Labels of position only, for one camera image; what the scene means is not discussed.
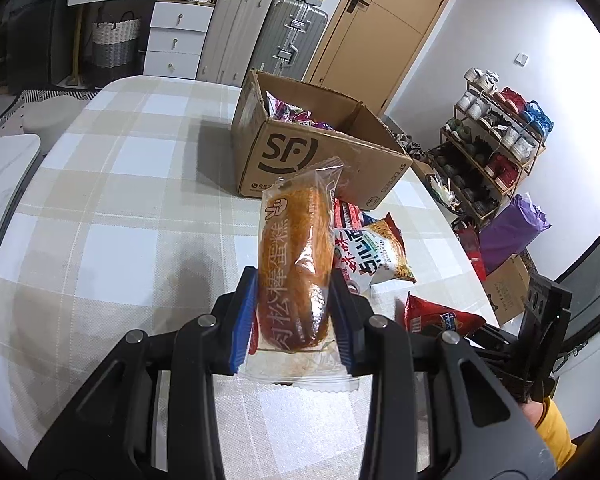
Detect white orange noodle snack packet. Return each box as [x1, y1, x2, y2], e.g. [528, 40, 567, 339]
[332, 212, 417, 297]

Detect silver suitcase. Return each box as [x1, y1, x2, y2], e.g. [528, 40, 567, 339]
[254, 0, 329, 78]

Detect brown cardboard box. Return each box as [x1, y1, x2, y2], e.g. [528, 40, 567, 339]
[230, 70, 415, 211]

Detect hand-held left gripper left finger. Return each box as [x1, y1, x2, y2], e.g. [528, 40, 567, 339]
[27, 267, 258, 480]

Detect beige suitcase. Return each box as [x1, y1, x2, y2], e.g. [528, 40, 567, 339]
[196, 0, 276, 88]

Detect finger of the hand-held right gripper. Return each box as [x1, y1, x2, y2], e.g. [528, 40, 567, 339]
[477, 322, 521, 343]
[467, 340, 518, 376]

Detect woven grey white basket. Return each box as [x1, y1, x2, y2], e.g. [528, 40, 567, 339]
[90, 10, 142, 73]

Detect printed cardboard box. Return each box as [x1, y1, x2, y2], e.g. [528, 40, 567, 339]
[482, 255, 531, 326]

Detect red striped snack packet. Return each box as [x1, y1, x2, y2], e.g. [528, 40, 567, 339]
[331, 196, 366, 233]

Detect purple grape candy packet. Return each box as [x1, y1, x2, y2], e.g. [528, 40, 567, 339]
[266, 91, 301, 121]

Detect red shopping bag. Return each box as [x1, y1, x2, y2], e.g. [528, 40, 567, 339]
[452, 220, 488, 281]

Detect rows of shoes on rack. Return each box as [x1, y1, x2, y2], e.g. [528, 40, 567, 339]
[440, 67, 553, 216]

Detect white drawer cabinet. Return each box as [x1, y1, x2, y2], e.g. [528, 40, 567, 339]
[143, 0, 216, 81]

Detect pile of loose sneakers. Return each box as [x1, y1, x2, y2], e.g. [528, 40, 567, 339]
[390, 130, 426, 161]

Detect white trash bin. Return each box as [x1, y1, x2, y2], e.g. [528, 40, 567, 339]
[425, 170, 461, 211]

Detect wooden shoe rack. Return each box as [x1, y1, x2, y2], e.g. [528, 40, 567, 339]
[427, 80, 546, 226]

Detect checked tablecloth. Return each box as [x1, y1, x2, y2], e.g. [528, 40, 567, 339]
[0, 76, 498, 480]

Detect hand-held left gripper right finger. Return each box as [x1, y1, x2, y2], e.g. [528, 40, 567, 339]
[330, 270, 556, 480]

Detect red cookie packet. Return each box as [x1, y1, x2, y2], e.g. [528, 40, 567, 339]
[404, 292, 487, 337]

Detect wooden door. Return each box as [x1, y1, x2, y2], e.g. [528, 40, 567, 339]
[302, 0, 468, 116]

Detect orange cake packet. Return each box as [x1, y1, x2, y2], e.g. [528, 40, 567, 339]
[247, 156, 361, 392]

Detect person's right forearm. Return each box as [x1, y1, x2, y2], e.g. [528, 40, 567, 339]
[522, 395, 578, 468]

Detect purple bag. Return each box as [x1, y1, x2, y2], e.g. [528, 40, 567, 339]
[480, 192, 552, 276]

